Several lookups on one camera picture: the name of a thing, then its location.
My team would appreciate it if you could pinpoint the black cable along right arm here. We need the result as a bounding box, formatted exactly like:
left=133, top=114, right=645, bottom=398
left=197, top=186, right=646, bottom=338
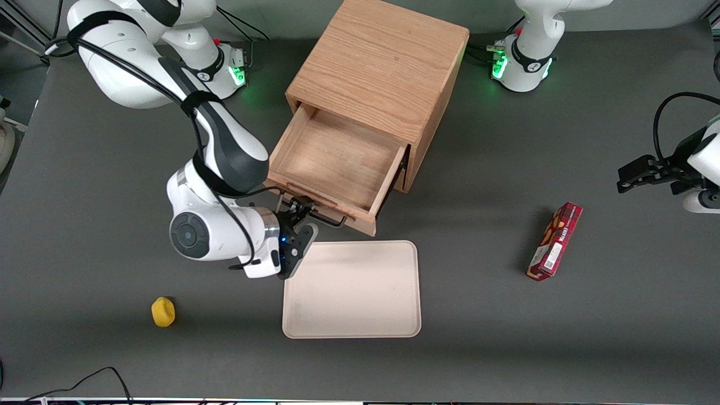
left=45, top=11, right=282, bottom=272

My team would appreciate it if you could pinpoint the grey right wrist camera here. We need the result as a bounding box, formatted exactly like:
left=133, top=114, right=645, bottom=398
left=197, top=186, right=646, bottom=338
left=242, top=247, right=303, bottom=281

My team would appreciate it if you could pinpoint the aluminium frame profile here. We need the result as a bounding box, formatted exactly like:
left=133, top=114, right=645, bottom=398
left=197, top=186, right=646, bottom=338
left=697, top=2, right=720, bottom=28

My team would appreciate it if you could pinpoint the yellow lemon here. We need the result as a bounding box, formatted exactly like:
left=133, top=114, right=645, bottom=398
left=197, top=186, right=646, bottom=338
left=151, top=296, right=176, bottom=329

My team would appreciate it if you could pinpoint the wooden drawer with tray interior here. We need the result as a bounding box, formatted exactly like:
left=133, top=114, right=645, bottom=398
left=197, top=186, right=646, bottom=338
left=264, top=103, right=410, bottom=237

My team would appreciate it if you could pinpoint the black right arm base cable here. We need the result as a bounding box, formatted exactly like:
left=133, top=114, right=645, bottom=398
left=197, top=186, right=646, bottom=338
left=215, top=6, right=271, bottom=69

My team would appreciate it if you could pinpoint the black metal drawer handle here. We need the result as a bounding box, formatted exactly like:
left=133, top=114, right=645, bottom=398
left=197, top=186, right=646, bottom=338
left=278, top=190, right=349, bottom=229

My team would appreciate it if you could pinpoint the wooden drawer cabinet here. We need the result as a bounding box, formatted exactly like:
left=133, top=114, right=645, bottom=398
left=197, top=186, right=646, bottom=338
left=285, top=0, right=470, bottom=194

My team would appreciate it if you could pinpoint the black cable at table edge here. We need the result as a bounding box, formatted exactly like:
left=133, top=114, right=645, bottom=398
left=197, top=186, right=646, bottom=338
left=22, top=366, right=133, bottom=405

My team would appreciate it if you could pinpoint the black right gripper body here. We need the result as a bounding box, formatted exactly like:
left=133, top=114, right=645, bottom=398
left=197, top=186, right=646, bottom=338
left=278, top=209, right=320, bottom=266

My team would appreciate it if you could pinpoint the black left gripper cable loop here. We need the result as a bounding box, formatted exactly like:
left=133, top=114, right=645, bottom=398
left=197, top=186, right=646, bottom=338
left=652, top=92, right=720, bottom=165

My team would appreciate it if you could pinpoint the beige round stand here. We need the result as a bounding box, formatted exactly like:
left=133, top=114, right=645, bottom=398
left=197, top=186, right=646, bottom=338
left=0, top=94, right=17, bottom=176

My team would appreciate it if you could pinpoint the black left arm base cable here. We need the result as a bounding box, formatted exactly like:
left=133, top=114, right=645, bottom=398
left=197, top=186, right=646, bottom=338
left=465, top=16, right=527, bottom=66

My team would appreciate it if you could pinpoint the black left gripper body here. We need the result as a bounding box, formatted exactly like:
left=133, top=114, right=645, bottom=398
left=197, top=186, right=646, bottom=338
left=655, top=127, right=707, bottom=195

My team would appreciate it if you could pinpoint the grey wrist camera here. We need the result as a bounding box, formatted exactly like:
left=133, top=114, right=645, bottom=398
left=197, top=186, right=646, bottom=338
left=242, top=247, right=303, bottom=281
left=682, top=187, right=720, bottom=215

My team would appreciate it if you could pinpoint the beige rectangular tray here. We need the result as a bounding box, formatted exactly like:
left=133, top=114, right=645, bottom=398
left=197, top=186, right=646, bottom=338
left=282, top=240, right=422, bottom=340

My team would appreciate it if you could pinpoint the red cookie box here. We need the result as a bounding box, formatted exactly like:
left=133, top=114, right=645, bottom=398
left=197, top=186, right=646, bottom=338
left=526, top=201, right=584, bottom=282

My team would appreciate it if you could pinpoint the black arm base cable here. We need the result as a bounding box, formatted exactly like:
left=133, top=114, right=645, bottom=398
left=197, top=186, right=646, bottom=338
left=465, top=16, right=527, bottom=66
left=215, top=6, right=271, bottom=69

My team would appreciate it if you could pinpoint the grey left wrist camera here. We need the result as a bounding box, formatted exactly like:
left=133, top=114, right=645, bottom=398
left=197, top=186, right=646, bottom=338
left=682, top=187, right=720, bottom=215

